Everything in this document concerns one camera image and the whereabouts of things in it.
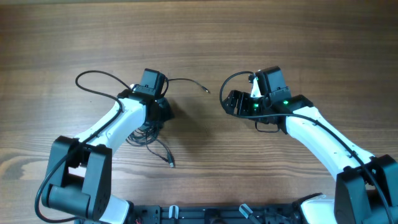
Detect black usb cable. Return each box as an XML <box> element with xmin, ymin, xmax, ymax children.
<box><xmin>126</xmin><ymin>77</ymin><xmax>211</xmax><ymax>169</ymax></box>

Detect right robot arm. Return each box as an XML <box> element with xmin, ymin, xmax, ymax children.
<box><xmin>219</xmin><ymin>66</ymin><xmax>397</xmax><ymax>223</ymax></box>

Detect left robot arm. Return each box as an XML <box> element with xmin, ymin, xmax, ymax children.
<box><xmin>34</xmin><ymin>68</ymin><xmax>170</xmax><ymax>223</ymax></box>

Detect right camera black cable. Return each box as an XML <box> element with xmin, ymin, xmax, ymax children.
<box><xmin>219</xmin><ymin>70</ymin><xmax>394</xmax><ymax>224</ymax></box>

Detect camera black cable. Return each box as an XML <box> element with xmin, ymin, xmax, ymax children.
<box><xmin>34</xmin><ymin>70</ymin><xmax>133</xmax><ymax>224</ymax></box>
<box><xmin>219</xmin><ymin>70</ymin><xmax>394</xmax><ymax>224</ymax></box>

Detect left camera black cable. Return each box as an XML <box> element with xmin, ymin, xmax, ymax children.
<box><xmin>34</xmin><ymin>70</ymin><xmax>133</xmax><ymax>224</ymax></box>

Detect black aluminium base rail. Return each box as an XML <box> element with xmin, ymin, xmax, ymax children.
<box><xmin>124</xmin><ymin>203</ymin><xmax>303</xmax><ymax>224</ymax></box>

